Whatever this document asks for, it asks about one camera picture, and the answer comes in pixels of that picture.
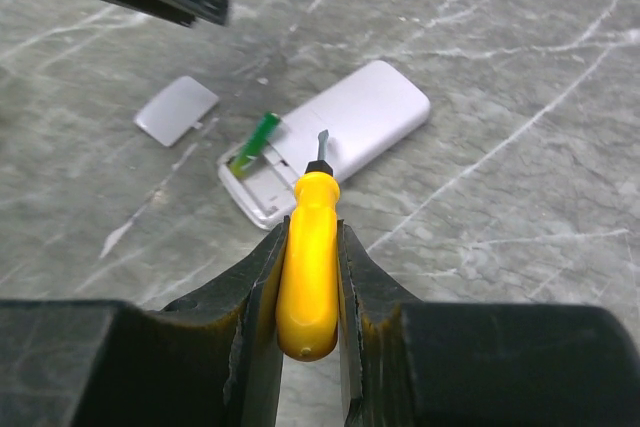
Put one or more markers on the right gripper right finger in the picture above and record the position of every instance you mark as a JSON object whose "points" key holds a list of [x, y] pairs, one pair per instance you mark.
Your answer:
{"points": [[409, 362]]}

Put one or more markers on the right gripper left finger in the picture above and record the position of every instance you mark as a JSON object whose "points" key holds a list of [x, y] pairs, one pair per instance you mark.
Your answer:
{"points": [[209, 358]]}

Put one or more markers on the yellow handled screwdriver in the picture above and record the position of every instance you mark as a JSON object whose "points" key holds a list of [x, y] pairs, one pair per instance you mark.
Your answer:
{"points": [[307, 308]]}

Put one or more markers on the grey battery cover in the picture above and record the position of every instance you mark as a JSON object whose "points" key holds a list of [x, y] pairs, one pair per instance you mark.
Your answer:
{"points": [[176, 109]]}

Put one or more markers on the white remote control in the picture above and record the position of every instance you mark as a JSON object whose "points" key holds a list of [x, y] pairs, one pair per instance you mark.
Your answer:
{"points": [[365, 114]]}

